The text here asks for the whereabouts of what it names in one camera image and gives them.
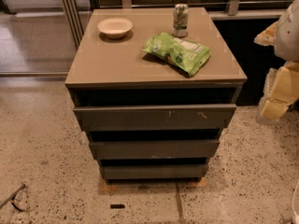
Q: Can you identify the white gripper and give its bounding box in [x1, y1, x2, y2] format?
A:
[254, 21, 299, 119]

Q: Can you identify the grey drawer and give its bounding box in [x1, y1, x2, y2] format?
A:
[100, 164, 208, 180]
[74, 104, 236, 131]
[90, 140, 220, 160]

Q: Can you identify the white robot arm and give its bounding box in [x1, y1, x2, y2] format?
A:
[254, 0, 299, 125]

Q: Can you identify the grey top drawer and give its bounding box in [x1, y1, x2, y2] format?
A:
[74, 104, 236, 131]

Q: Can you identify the grey drawer cabinet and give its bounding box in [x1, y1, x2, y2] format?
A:
[65, 7, 247, 169]

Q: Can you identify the grey bottom drawer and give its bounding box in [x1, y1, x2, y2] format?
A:
[100, 164, 208, 180]

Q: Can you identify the green snack bag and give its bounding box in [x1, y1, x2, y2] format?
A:
[142, 33, 211, 77]

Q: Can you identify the white green drink can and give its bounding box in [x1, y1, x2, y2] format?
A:
[173, 4, 189, 37]

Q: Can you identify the beige paper bowl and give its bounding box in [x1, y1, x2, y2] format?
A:
[97, 18, 133, 39]

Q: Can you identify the small black floor object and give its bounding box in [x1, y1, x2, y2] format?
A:
[110, 204, 125, 209]

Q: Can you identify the metal rod on floor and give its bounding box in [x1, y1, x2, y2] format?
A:
[0, 183, 26, 212]

